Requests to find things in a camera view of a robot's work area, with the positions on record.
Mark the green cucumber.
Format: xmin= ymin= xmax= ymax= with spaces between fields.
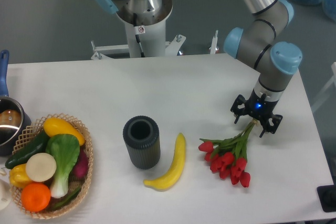
xmin=5 ymin=130 xmax=50 ymax=169

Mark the purple sweet potato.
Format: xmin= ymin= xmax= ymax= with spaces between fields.
xmin=72 ymin=149 xmax=89 ymax=179

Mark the green bok choy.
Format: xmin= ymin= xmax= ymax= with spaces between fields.
xmin=46 ymin=134 xmax=80 ymax=198

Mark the white metal base frame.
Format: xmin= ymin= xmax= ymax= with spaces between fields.
xmin=90 ymin=30 xmax=220 ymax=60

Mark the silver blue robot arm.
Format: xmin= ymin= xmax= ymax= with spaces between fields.
xmin=95 ymin=0 xmax=302 ymax=134

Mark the white ceramic object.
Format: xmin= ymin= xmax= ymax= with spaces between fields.
xmin=0 ymin=168 xmax=12 ymax=210

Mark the yellow squash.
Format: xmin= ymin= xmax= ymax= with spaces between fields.
xmin=43 ymin=118 xmax=85 ymax=146

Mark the black device at edge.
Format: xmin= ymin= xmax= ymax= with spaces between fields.
xmin=317 ymin=185 xmax=335 ymax=212

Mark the woven wicker basket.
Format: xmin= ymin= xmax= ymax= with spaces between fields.
xmin=10 ymin=113 xmax=93 ymax=219

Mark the orange mandarin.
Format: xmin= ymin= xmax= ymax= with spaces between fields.
xmin=20 ymin=183 xmax=51 ymax=212

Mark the green chili pepper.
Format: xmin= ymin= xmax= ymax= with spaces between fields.
xmin=49 ymin=186 xmax=81 ymax=211

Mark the yellow banana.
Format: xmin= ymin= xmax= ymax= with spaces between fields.
xmin=143 ymin=133 xmax=186 ymax=191

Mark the white round radish slice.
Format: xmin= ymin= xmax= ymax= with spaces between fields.
xmin=26 ymin=153 xmax=57 ymax=182

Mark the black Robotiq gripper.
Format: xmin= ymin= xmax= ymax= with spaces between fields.
xmin=230 ymin=90 xmax=283 ymax=137

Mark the dark grey ribbed vase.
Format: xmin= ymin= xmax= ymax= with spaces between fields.
xmin=123 ymin=115 xmax=161 ymax=169

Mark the yellow bell pepper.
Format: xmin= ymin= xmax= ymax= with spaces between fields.
xmin=9 ymin=164 xmax=33 ymax=188

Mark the red tulip bouquet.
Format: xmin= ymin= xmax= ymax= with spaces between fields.
xmin=198 ymin=119 xmax=257 ymax=188

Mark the blue handled saucepan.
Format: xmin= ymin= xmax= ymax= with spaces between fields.
xmin=1 ymin=50 xmax=31 ymax=156

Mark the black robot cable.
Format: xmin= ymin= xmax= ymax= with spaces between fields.
xmin=132 ymin=13 xmax=145 ymax=58

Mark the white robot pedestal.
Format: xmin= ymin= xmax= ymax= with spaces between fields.
xmin=117 ymin=0 xmax=173 ymax=58

